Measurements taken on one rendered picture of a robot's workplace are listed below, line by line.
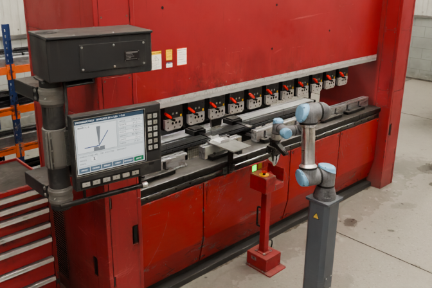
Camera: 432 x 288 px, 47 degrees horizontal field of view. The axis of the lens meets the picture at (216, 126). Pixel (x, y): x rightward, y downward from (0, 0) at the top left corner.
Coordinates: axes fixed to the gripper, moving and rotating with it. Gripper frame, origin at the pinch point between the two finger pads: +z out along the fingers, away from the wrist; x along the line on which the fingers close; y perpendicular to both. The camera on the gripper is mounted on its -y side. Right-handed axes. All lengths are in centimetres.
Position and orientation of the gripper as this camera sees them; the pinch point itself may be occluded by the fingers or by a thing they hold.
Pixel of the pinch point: (274, 164)
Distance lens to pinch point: 373.2
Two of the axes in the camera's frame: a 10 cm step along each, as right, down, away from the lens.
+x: -7.2, 2.1, -6.6
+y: -6.9, -3.1, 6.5
